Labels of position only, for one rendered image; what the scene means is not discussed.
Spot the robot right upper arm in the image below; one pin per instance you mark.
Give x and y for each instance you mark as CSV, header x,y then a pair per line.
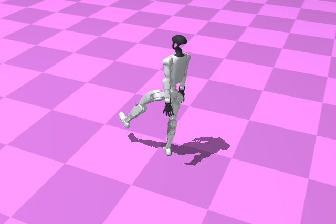
x,y
188,58

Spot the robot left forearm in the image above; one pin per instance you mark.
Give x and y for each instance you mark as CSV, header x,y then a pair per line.
x,y
166,90

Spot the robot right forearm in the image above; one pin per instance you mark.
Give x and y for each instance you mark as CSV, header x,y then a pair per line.
x,y
182,84

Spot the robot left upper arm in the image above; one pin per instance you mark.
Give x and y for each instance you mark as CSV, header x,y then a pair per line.
x,y
167,62

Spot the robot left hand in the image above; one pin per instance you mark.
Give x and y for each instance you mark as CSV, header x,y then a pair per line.
x,y
168,109

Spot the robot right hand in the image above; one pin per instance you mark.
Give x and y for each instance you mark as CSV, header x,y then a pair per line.
x,y
182,92

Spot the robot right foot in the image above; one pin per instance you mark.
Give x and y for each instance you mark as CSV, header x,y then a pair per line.
x,y
167,151

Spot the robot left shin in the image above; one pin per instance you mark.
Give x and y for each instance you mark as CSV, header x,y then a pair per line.
x,y
135,112

